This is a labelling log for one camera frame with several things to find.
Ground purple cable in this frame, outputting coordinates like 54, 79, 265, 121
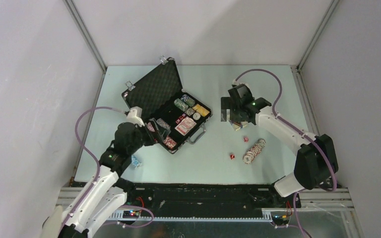
233, 68, 338, 238
59, 107, 155, 234

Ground red dice in case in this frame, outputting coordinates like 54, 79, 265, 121
176, 114, 187, 124

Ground black poker set case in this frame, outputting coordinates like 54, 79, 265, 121
122, 57, 212, 154

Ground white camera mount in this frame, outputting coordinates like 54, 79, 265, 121
232, 79, 249, 88
126, 107, 145, 127

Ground white red chip stack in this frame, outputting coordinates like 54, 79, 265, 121
243, 138, 266, 164

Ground blue white chip stack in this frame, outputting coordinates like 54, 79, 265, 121
181, 94, 196, 107

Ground yellow poker chip stack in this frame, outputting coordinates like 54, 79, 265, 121
192, 104, 210, 117

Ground blue patterned card deck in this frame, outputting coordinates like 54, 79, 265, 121
229, 120, 248, 131

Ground light blue chip stack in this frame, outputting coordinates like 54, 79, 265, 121
131, 155, 142, 168

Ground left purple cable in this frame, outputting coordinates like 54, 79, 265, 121
59, 107, 155, 234

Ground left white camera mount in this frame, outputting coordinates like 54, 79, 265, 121
126, 107, 145, 127

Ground purple grey chip stack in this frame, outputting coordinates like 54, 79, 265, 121
156, 118, 171, 130

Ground red white chip row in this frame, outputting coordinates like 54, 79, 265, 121
147, 122, 177, 150

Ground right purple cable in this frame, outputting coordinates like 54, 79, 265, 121
233, 68, 338, 238

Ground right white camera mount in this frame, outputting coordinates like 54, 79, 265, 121
232, 79, 249, 88

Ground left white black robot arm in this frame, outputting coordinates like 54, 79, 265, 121
40, 119, 170, 238

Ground green poker chip stack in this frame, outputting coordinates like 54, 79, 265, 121
174, 99, 189, 112

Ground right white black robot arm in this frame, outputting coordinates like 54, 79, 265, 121
221, 84, 338, 207

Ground red playing card deck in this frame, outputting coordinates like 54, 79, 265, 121
175, 117, 196, 136

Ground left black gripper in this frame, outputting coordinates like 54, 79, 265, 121
127, 118, 170, 155

